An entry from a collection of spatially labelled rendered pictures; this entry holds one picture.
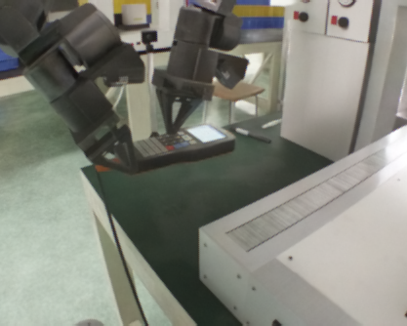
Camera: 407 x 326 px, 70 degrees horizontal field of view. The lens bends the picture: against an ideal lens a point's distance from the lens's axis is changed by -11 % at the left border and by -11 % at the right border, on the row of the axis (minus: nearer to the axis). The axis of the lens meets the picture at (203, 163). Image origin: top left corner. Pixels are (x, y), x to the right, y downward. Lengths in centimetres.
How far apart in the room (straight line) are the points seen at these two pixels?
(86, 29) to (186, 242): 35
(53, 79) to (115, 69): 8
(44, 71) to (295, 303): 38
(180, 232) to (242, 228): 18
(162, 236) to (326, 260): 28
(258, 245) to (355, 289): 12
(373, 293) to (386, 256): 7
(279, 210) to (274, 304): 15
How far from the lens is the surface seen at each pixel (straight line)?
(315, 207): 46
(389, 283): 39
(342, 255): 40
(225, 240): 39
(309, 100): 83
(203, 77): 50
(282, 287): 34
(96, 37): 42
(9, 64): 229
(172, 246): 53
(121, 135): 42
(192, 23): 49
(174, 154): 49
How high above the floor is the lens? 112
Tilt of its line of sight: 29 degrees down
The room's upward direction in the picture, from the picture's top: straight up
